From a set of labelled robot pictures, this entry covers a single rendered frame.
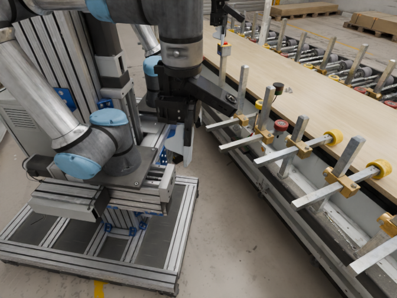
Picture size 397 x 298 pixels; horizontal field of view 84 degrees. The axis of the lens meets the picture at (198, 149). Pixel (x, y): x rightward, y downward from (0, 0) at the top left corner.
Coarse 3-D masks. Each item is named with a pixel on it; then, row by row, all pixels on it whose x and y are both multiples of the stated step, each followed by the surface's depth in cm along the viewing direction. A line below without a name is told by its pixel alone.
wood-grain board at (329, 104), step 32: (256, 64) 204; (288, 64) 204; (256, 96) 161; (288, 96) 159; (320, 96) 159; (352, 96) 159; (320, 128) 130; (352, 128) 130; (384, 128) 130; (384, 192) 97
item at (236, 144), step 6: (270, 132) 133; (276, 132) 134; (282, 132) 136; (246, 138) 129; (252, 138) 129; (258, 138) 130; (228, 144) 125; (234, 144) 125; (240, 144) 127; (246, 144) 129; (222, 150) 123; (228, 150) 125
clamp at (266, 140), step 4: (256, 128) 135; (256, 132) 136; (260, 132) 133; (264, 132) 132; (268, 132) 132; (264, 136) 130; (272, 136) 129; (264, 140) 131; (268, 140) 129; (272, 140) 131
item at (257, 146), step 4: (244, 128) 148; (244, 132) 150; (248, 132) 145; (240, 136) 155; (244, 136) 151; (252, 144) 144; (256, 144) 140; (260, 144) 136; (252, 148) 146; (256, 148) 141; (260, 148) 137; (264, 148) 133; (256, 152) 142; (260, 152) 138; (264, 152) 134; (260, 156) 140
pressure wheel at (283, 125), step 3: (276, 120) 135; (279, 120) 135; (282, 120) 135; (276, 123) 133; (279, 123) 133; (282, 123) 132; (285, 123) 133; (276, 126) 132; (279, 126) 131; (282, 126) 130; (285, 126) 130; (276, 129) 133; (279, 129) 132; (282, 129) 131; (285, 129) 132
